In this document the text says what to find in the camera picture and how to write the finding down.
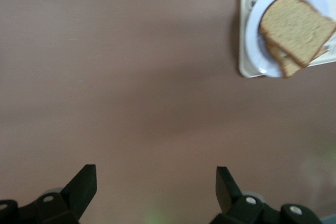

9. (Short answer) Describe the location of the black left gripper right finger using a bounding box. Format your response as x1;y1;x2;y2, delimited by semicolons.
212;166;265;224

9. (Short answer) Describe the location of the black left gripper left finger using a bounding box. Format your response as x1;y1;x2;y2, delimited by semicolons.
34;164;98;224

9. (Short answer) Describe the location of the white round plate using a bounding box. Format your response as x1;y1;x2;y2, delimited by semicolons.
245;0;333;79

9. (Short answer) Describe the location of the plain brown bread slice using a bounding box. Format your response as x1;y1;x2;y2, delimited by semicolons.
259;0;336;68

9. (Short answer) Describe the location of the bread slice under egg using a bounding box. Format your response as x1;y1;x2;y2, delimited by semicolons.
265;41;329;79

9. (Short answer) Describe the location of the cream tray with bear print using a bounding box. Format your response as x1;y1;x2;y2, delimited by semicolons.
238;0;336;79

